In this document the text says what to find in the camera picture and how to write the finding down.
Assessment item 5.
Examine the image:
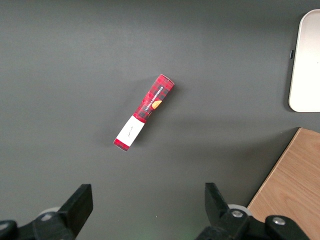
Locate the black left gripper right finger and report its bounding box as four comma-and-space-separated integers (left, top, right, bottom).
194, 182, 311, 240

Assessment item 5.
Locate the red plaid cookie box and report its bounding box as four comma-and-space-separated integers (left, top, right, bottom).
112, 73, 176, 153

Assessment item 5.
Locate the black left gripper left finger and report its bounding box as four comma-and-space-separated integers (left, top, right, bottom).
0, 183, 94, 240

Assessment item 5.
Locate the wooden drawer cabinet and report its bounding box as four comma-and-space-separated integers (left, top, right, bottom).
246, 127, 320, 240

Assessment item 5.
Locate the beige plastic tray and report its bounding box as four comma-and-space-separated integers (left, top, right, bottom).
288, 9, 320, 113

